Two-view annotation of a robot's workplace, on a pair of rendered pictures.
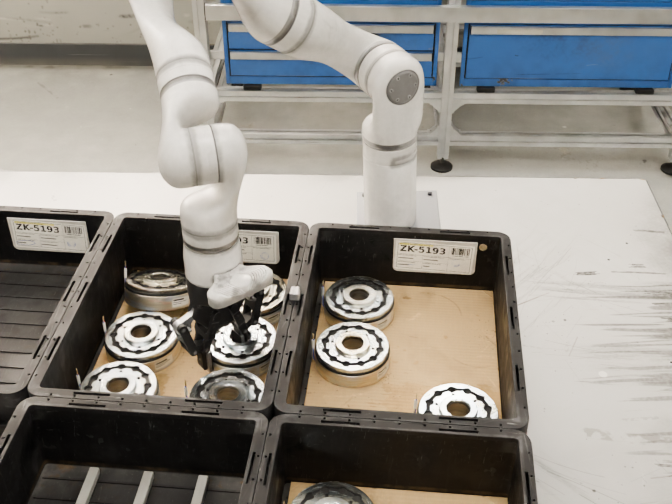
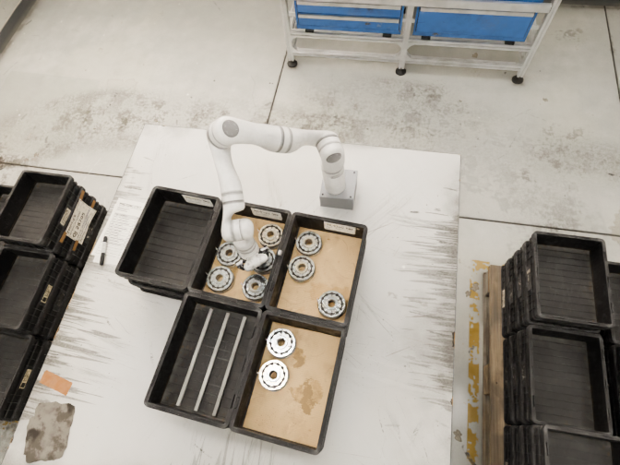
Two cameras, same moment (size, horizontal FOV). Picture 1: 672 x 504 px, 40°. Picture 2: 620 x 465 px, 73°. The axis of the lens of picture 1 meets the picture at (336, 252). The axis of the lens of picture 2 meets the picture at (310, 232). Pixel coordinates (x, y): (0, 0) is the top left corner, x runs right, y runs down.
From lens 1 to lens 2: 82 cm
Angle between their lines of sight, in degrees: 31
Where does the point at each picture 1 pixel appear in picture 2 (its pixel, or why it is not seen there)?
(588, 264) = (417, 207)
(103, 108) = (244, 21)
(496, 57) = (433, 22)
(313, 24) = (291, 146)
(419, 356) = (327, 270)
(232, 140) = (246, 231)
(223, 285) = (249, 263)
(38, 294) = (196, 222)
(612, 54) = (494, 24)
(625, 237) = (438, 192)
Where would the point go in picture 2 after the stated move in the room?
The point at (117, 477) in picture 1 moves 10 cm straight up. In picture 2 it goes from (219, 312) to (210, 304)
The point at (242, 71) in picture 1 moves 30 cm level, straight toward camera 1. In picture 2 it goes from (304, 23) to (302, 54)
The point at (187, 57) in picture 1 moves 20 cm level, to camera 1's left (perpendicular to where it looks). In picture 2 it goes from (231, 192) to (171, 186)
